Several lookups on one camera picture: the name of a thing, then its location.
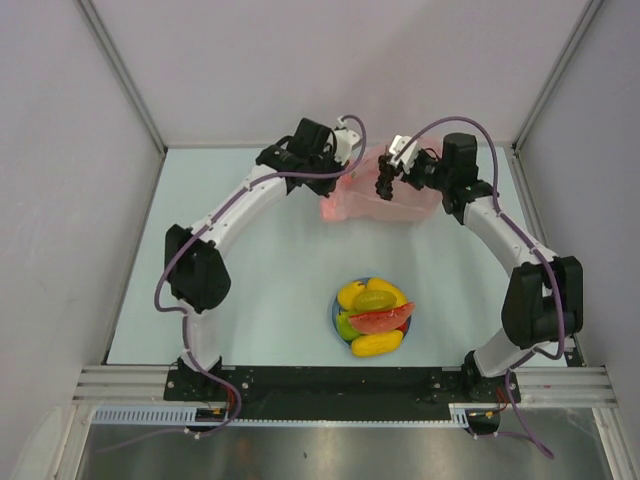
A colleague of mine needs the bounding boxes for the black fake grapes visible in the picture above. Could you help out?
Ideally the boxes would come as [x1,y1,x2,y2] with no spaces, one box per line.
[375,153,401,201]

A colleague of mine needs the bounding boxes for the pink plastic bag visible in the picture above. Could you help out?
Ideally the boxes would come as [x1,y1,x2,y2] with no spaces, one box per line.
[319,145,442,222]

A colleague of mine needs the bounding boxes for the yellow fake pear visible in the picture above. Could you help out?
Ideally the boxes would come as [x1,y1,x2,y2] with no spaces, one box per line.
[337,281,366,310]

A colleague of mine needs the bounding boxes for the blue plastic bowl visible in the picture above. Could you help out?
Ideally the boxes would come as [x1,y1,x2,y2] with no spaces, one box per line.
[330,276,413,346]

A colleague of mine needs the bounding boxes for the fake watermelon slice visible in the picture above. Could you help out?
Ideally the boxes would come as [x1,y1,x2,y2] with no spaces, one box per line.
[349,302,415,335]

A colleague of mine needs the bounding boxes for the green fake pear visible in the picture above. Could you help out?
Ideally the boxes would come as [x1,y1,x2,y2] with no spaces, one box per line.
[336,312,361,342]

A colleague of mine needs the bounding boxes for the yellow fake mango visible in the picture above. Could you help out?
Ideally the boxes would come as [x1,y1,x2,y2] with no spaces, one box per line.
[366,277,408,307]

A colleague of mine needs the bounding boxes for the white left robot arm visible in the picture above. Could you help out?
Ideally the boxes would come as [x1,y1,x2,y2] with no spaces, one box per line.
[154,118,366,400]

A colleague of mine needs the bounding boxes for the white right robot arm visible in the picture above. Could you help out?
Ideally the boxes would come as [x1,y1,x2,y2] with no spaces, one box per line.
[389,133,584,401]

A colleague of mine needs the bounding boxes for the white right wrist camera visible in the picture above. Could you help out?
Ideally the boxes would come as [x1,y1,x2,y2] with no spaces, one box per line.
[388,135,419,173]

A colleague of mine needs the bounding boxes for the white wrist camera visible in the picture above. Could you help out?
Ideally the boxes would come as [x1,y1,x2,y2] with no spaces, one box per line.
[388,135,419,173]
[329,117,361,165]

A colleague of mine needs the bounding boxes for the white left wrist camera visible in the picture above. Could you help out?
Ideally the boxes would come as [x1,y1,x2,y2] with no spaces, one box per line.
[329,117,361,165]

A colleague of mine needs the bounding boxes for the white slotted cable duct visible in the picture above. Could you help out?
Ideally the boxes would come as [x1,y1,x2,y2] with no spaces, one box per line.
[93,403,231,426]

